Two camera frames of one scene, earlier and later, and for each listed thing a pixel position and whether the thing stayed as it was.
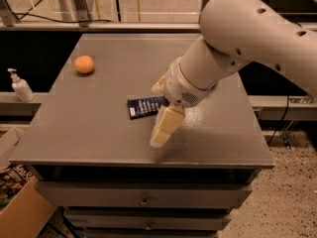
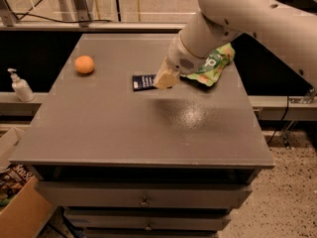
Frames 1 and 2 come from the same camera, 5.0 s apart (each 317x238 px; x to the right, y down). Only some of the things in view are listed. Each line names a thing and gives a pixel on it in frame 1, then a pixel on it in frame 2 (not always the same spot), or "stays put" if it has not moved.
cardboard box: [30, 211] stays put
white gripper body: [178, 87] → [179, 59]
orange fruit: [84, 63] stays put
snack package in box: [12, 180] stays put
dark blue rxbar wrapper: [146, 106] → [144, 82]
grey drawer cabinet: [99, 166] stays put
